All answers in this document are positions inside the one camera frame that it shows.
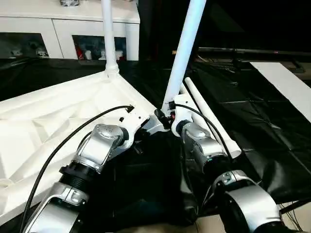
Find white plastic table leg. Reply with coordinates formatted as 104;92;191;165
184;77;242;158
161;0;207;114
179;83;190;97
101;0;120;78

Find white plastic table top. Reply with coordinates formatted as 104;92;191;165
0;69;171;219

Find black work mat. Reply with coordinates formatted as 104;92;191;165
0;57;311;226

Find black case with yellow label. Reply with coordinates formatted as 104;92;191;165
138;0;200;64

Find black metal rod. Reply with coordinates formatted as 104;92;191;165
198;47;311;55

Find white flat board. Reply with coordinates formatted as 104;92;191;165
250;62;311;117

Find white cabinet with glass doors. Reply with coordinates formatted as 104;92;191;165
0;0;140;61

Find black metal table strut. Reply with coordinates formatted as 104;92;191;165
279;200;311;214

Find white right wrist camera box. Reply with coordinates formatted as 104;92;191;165
170;94;195;136

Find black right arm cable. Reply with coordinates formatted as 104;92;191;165
173;103;234;161

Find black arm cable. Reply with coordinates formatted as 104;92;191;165
173;103;234;161
19;104;134;233

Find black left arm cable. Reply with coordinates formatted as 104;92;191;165
19;104;134;233

